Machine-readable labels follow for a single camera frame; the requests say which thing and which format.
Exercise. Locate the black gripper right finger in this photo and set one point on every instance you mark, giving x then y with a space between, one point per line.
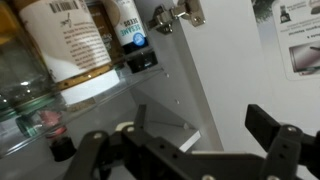
266 126

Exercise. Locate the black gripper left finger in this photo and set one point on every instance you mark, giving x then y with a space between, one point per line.
88 156

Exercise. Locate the sesame seeds shaker black cap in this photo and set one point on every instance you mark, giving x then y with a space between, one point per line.
131 26

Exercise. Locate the pink salt bottle black cap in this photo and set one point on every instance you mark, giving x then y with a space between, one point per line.
53 130

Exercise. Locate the open cabinet door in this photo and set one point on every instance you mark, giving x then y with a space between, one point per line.
240 83

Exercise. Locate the wooden upper cabinet box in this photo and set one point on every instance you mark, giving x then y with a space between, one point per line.
186 100

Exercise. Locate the metal cabinet hinge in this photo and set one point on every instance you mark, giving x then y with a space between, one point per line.
176 15

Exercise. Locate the clear acrylic shelf riser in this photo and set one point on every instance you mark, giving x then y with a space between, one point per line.
100 90

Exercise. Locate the glass jar green lid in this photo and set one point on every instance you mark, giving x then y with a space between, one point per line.
26 126

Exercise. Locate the printed instruction sticker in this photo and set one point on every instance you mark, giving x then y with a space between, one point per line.
296 40

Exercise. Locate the clear glass jar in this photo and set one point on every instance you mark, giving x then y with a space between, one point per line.
20 76

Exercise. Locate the large jar white label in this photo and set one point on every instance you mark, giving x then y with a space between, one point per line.
66 40

